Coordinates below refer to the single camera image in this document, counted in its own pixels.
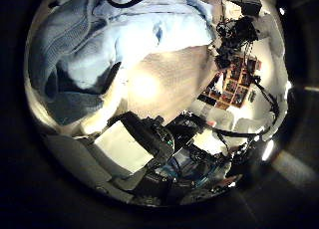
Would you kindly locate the light blue clothing piece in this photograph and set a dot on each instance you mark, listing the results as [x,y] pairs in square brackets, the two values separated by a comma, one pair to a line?
[109,46]

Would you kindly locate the black box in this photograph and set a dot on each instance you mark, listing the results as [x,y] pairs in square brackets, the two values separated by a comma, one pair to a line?
[242,0]

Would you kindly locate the wooden cubby shelf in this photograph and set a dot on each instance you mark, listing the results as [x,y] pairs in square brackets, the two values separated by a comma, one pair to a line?
[234,86]

